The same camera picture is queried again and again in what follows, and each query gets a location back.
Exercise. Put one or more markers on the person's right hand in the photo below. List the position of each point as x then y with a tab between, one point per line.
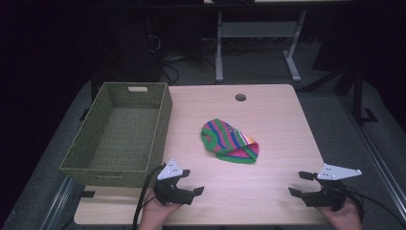
346	220

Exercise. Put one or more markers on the black metal stand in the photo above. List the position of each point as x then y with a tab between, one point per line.
357	96

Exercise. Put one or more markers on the striped multicoloured sock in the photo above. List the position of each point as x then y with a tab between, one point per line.
228	142

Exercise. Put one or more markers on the metal floor rail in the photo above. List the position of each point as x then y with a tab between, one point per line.
59	204
376	150

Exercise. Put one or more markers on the green woven basket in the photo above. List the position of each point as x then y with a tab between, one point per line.
127	134

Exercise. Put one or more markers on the person's left hand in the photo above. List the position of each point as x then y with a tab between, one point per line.
154	215

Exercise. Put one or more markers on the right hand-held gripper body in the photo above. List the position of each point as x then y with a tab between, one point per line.
328	195

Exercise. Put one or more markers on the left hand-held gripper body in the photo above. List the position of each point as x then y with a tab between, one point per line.
174	195

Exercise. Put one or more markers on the grey metal desk frame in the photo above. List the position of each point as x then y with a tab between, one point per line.
255	29

